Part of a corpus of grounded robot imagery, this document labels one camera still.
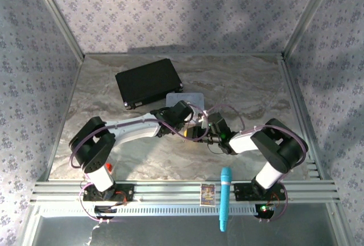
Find light grey flat board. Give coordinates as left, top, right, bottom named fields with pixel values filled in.
left=165, top=92, right=206, bottom=111

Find black hard case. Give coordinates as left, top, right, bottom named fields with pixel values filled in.
left=114, top=58, right=184, bottom=111

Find small printed card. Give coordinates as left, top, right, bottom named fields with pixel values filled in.
left=200, top=183, right=216, bottom=207

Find right base controller board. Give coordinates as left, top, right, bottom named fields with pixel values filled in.
left=254, top=203, right=276, bottom=220

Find base controller board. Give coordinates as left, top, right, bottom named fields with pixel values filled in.
left=254, top=203, right=276, bottom=220
left=93, top=204, right=118, bottom=220

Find left base controller board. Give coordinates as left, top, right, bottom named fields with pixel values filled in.
left=93, top=204, right=118, bottom=220

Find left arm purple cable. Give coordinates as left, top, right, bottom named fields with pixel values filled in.
left=69, top=102, right=210, bottom=170

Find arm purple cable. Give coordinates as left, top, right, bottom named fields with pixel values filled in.
left=69, top=102, right=210, bottom=170
left=204, top=104, right=309, bottom=173

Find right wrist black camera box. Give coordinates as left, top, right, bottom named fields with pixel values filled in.
left=208, top=111, right=229, bottom=133

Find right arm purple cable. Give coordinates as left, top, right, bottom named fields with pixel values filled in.
left=204, top=104, right=309, bottom=173

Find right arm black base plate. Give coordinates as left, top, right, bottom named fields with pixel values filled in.
left=233, top=182, right=286, bottom=202

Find aluminium front frame rails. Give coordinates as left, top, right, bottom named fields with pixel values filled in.
left=30, top=180, right=341, bottom=205

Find slotted grey cable duct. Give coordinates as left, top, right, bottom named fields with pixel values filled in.
left=36, top=203, right=288, bottom=218

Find aluminium side frame rail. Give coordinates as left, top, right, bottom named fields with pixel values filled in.
left=38, top=54, right=86, bottom=183
left=279, top=53, right=333, bottom=182

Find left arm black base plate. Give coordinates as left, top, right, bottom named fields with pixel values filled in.
left=82, top=183, right=135, bottom=203

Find aluminium corner post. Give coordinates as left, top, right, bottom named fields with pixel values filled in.
left=27, top=0, right=86, bottom=59
left=282, top=0, right=339, bottom=59

